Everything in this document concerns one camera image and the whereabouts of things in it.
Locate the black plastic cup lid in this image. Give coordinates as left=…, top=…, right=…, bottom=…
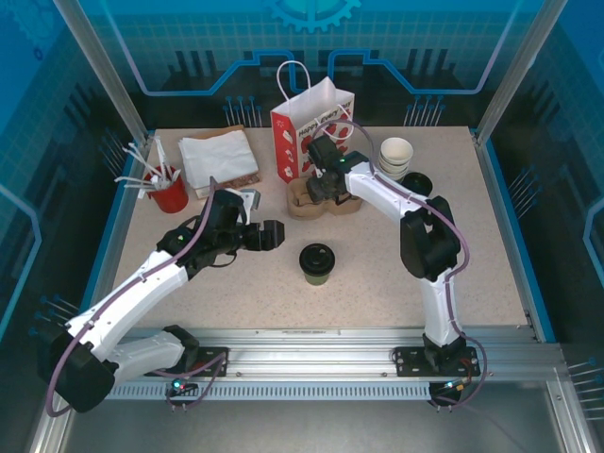
left=298, top=243, right=337, bottom=277
left=401, top=171, right=433, bottom=196

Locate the white red-printed paper bag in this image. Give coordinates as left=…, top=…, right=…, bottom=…
left=270, top=59, right=356, bottom=186

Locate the red straw holder cup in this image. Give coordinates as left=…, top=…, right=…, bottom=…
left=149, top=165, right=190, bottom=214

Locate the white napkin stack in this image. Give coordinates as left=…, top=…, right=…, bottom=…
left=177, top=128, right=260, bottom=189

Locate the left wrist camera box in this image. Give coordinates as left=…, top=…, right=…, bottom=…
left=233, top=187, right=262, bottom=212

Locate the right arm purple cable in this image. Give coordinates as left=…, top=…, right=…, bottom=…
left=313, top=120, right=488, bottom=412

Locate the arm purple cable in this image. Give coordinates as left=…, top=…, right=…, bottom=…
left=45, top=175, right=236, bottom=419
left=313, top=120, right=488, bottom=412

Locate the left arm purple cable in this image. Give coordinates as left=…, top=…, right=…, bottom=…
left=45, top=175, right=236, bottom=419

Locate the blue-edged aluminium side rail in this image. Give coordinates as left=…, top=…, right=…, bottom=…
left=470, top=126, right=558, bottom=344
left=70, top=129, right=159, bottom=344

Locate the aluminium mounting rail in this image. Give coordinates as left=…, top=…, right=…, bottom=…
left=63, top=324, right=565, bottom=384

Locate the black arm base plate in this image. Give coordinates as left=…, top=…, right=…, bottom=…
left=186, top=346, right=231, bottom=378
left=394, top=346, right=483, bottom=378

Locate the slotted grey cable duct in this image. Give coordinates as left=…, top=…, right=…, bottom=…
left=106, top=381, right=434, bottom=402

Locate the aluminium frame post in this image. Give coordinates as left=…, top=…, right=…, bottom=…
left=474, top=0, right=570, bottom=143
left=51, top=0, right=153, bottom=146

